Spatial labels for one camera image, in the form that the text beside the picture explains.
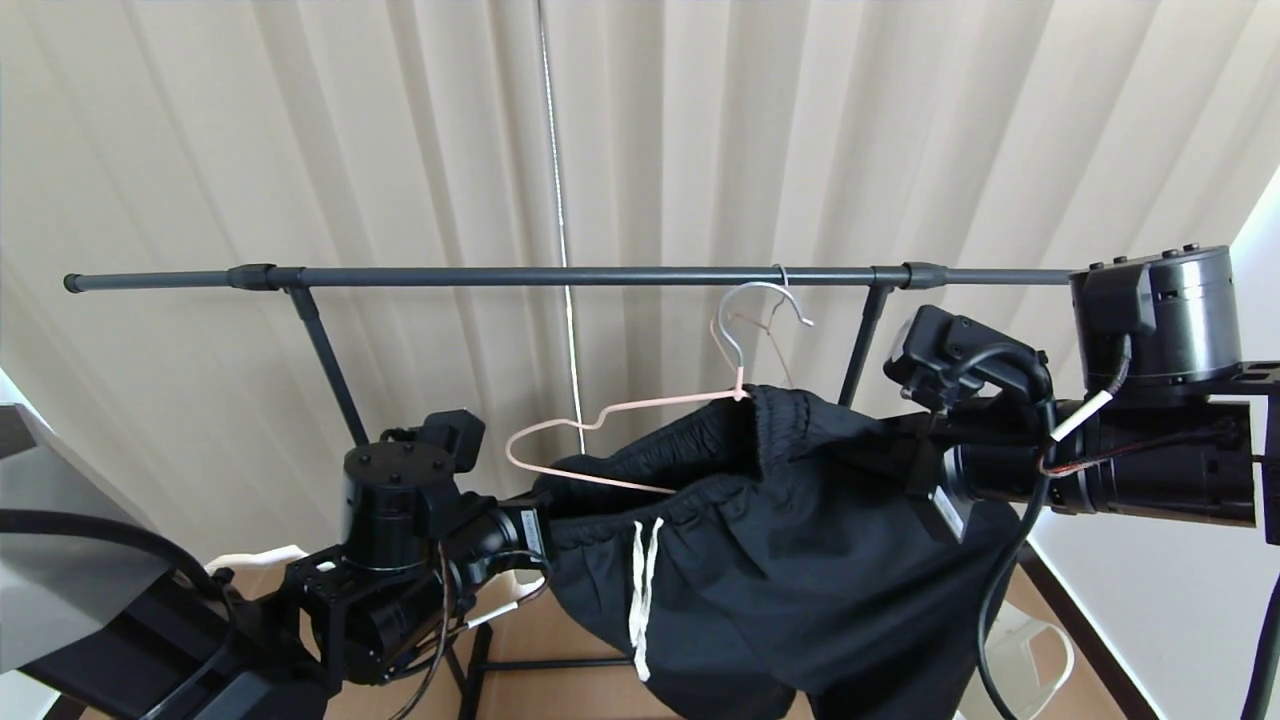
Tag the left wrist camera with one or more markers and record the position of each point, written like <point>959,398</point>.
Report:
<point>450,435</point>

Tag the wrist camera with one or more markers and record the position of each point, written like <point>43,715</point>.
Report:
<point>450,435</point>
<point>930,350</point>

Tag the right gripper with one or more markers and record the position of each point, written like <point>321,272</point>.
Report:
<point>1000,470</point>

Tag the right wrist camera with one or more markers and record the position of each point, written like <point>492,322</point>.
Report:
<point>930,350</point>

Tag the beige curtain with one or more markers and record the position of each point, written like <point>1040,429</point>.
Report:
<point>300,130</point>

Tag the black shorts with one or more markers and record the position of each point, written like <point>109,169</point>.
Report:
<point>800,560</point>

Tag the black clothes rack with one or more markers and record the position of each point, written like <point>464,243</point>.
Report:
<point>500,276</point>

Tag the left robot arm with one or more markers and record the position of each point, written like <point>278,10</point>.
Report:
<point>400,500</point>

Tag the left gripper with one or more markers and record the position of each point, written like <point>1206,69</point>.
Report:
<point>500,535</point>

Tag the white laundry basket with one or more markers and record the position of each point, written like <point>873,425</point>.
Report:
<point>1010,650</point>

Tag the pink clothes hanger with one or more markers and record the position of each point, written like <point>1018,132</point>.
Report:
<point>660,403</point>
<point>781,278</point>

